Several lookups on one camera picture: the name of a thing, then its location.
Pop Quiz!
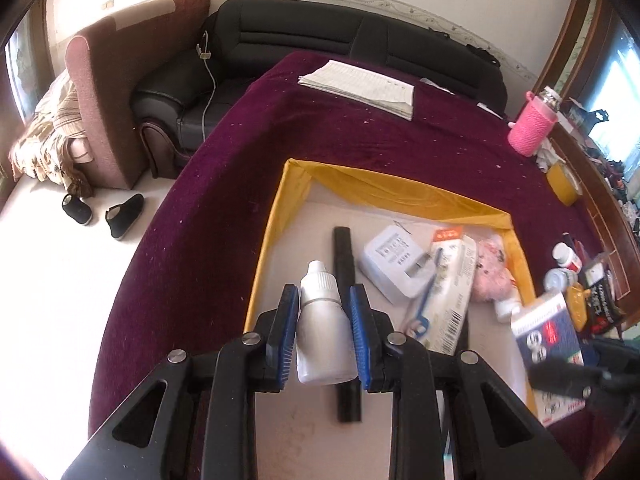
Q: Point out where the white and blue box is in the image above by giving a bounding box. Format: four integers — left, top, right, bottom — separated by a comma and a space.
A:
510, 291, 587, 428

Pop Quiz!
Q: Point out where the brown wooden post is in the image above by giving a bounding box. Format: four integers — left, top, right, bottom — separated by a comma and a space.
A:
532, 0, 608, 98

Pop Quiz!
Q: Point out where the blue toothbrush package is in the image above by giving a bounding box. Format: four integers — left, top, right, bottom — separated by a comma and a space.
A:
397, 226, 478, 356

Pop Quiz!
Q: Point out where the black marker pen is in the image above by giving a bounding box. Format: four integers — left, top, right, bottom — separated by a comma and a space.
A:
333, 226, 362, 423

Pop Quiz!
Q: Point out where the black and red packet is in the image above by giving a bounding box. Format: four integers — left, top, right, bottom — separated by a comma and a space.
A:
582, 257, 627, 338

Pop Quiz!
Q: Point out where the white cable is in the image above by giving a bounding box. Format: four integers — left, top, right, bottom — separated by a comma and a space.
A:
195, 30, 218, 141

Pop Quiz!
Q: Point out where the pink knit-covered bottle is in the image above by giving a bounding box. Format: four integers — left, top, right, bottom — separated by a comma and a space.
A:
507, 86, 563, 157

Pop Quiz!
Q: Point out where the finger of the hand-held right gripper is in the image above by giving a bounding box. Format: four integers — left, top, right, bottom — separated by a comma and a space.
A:
529, 360, 603, 397

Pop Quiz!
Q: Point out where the white paper notebook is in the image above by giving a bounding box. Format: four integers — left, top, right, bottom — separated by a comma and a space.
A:
298, 59, 416, 121

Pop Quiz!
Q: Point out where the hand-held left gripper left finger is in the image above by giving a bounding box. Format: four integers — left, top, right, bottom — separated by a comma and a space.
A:
60, 284, 301, 480

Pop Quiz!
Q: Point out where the brick-pattern wooden panel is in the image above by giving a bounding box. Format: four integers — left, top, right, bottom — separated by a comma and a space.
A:
555, 120, 640, 281

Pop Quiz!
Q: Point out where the white bottle green label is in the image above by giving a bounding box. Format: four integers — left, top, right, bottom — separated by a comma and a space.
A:
544, 267, 581, 293

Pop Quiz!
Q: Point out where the black shoe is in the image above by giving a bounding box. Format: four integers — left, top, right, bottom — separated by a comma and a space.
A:
105, 193, 146, 242
61, 192, 94, 227

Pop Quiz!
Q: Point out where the yellow tape roll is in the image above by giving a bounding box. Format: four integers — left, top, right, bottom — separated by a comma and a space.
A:
545, 157, 583, 207

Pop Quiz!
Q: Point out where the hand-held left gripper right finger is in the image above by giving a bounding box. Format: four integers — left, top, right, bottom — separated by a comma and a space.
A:
349, 284, 568, 480

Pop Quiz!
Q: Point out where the white bottle red label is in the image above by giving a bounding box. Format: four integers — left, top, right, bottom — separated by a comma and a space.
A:
552, 242, 585, 273

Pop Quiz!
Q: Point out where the brown armchair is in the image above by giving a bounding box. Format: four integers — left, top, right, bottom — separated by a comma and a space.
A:
65, 0, 211, 191

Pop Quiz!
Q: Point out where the black sofa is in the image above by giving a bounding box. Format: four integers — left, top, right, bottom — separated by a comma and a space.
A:
131, 0, 508, 181

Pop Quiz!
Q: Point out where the striped beige blanket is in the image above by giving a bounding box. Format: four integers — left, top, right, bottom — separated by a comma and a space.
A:
9, 67, 96, 198

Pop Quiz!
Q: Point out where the white power adapter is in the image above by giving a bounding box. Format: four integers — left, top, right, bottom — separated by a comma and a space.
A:
362, 224, 436, 306

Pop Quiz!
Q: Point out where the white dropper bottle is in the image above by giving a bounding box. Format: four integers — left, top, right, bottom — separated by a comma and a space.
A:
296, 260, 358, 387

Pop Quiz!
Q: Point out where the pink fluffy badge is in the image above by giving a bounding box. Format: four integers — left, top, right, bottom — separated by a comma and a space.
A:
471, 234, 516, 303

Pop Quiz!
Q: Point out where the gold foil packet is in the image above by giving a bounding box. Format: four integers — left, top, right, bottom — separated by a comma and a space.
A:
565, 282, 591, 333

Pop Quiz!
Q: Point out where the yellow-taped cardboard box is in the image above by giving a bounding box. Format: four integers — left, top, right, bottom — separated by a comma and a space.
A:
243, 158, 543, 480

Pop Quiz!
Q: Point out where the white bottle orange cap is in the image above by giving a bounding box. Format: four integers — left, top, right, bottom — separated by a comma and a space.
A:
492, 280, 523, 323

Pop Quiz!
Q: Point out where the assorted small clutter pile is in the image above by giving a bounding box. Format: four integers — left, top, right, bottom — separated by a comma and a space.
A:
560, 95, 640, 241

